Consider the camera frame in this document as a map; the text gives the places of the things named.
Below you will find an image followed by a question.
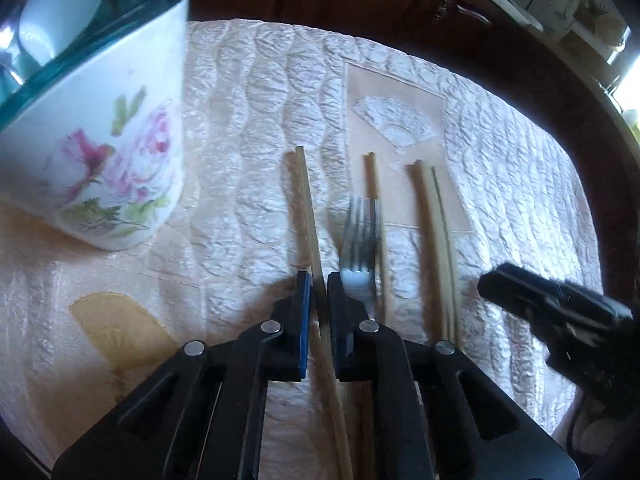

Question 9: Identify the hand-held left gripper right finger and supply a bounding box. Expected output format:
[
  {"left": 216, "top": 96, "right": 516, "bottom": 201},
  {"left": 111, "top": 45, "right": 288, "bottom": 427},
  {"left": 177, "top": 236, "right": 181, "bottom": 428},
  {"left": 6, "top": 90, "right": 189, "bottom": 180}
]
[{"left": 327, "top": 272, "right": 581, "bottom": 480}]

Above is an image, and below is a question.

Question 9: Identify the white ceramic spoon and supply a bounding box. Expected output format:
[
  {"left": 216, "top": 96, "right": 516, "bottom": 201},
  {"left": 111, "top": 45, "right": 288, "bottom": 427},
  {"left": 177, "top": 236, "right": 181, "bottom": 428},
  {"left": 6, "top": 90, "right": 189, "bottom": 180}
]
[{"left": 17, "top": 0, "right": 106, "bottom": 66}]

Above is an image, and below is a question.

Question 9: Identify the metal fork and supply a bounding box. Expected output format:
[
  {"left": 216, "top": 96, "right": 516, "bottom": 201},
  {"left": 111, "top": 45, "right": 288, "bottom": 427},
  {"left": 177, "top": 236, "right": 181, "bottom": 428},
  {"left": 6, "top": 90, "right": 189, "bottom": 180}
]
[{"left": 339, "top": 196, "right": 386, "bottom": 323}]

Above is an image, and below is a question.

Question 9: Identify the floral utensil holder teal rim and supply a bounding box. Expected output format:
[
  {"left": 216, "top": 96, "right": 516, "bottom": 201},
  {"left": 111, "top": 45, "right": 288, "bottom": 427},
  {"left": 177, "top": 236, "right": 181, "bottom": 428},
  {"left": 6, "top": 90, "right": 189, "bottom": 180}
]
[{"left": 0, "top": 0, "right": 193, "bottom": 252}]

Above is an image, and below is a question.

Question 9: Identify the stone countertop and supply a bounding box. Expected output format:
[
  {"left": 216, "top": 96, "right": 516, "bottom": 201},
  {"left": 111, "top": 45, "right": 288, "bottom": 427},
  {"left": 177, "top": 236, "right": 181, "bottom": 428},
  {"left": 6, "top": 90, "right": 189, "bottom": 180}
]
[{"left": 440, "top": 0, "right": 640, "bottom": 128}]

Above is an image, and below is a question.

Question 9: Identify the quilted cream tablecloth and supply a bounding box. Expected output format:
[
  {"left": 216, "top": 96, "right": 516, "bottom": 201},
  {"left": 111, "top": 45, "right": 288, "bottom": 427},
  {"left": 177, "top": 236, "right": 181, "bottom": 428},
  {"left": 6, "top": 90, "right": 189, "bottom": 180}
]
[{"left": 0, "top": 19, "right": 603, "bottom": 480}]

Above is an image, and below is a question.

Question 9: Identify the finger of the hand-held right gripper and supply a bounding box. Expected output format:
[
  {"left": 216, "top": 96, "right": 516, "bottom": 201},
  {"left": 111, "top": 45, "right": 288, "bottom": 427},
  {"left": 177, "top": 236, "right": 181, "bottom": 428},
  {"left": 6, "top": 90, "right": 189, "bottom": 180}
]
[{"left": 477, "top": 262, "right": 633, "bottom": 332}]

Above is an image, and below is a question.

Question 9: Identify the wall mounted utensil holder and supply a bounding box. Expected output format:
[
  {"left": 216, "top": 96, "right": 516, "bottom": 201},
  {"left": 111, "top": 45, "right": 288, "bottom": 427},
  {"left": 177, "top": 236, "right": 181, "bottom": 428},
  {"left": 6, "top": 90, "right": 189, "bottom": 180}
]
[{"left": 574, "top": 0, "right": 612, "bottom": 28}]

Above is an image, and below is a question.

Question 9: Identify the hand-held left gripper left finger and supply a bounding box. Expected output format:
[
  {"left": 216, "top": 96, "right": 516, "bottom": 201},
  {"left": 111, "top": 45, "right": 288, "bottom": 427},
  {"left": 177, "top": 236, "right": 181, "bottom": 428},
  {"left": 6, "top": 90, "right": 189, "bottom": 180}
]
[{"left": 52, "top": 271, "right": 312, "bottom": 480}]

